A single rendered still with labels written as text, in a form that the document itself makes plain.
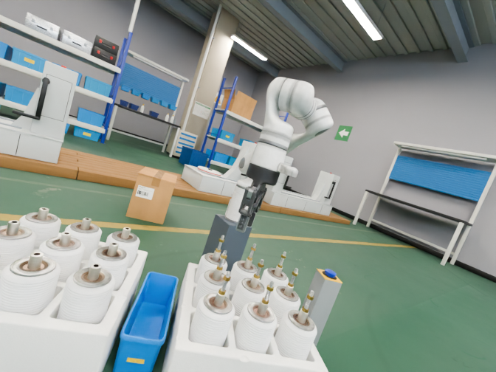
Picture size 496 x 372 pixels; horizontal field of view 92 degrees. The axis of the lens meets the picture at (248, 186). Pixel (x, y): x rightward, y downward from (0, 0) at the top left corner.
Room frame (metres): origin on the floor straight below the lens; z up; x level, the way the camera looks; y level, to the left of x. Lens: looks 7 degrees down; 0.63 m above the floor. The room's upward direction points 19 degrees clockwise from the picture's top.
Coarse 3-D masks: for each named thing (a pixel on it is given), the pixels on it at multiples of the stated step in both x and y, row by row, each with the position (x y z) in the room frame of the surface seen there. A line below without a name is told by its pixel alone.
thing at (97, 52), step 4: (92, 48) 4.15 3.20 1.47; (96, 48) 4.02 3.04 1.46; (92, 52) 4.00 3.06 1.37; (96, 52) 4.02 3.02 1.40; (100, 52) 4.06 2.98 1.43; (104, 52) 4.09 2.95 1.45; (108, 52) 4.13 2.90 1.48; (96, 56) 4.03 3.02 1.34; (100, 56) 4.07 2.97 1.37; (104, 56) 4.08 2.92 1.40; (108, 56) 4.14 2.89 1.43; (112, 56) 4.17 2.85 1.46; (116, 56) 4.20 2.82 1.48; (104, 60) 4.11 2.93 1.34; (108, 60) 4.15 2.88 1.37; (112, 60) 4.18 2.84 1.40; (116, 60) 4.21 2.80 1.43; (112, 64) 4.19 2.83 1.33
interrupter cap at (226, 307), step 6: (210, 294) 0.59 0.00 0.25; (204, 300) 0.55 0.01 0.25; (210, 300) 0.57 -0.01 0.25; (228, 300) 0.59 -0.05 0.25; (210, 306) 0.54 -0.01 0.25; (216, 306) 0.55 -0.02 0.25; (222, 306) 0.56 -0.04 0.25; (228, 306) 0.56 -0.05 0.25; (216, 312) 0.53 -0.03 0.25; (222, 312) 0.53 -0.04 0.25; (228, 312) 0.54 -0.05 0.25
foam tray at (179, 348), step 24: (192, 264) 0.85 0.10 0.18; (192, 288) 0.71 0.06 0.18; (192, 312) 0.60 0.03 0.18; (168, 360) 0.51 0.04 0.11; (192, 360) 0.48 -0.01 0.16; (216, 360) 0.50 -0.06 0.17; (240, 360) 0.51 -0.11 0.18; (264, 360) 0.52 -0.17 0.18; (288, 360) 0.55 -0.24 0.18; (312, 360) 0.59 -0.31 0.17
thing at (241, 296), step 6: (240, 282) 0.71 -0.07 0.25; (240, 288) 0.68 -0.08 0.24; (234, 294) 0.70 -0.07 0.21; (240, 294) 0.67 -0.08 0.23; (246, 294) 0.66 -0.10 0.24; (252, 294) 0.66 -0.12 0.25; (258, 294) 0.67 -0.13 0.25; (264, 294) 0.69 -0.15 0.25; (234, 300) 0.69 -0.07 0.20; (240, 300) 0.67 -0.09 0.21; (246, 300) 0.66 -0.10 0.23; (252, 300) 0.66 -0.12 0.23; (258, 300) 0.67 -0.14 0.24; (234, 306) 0.68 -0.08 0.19; (240, 306) 0.67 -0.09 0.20; (240, 312) 0.66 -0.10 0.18
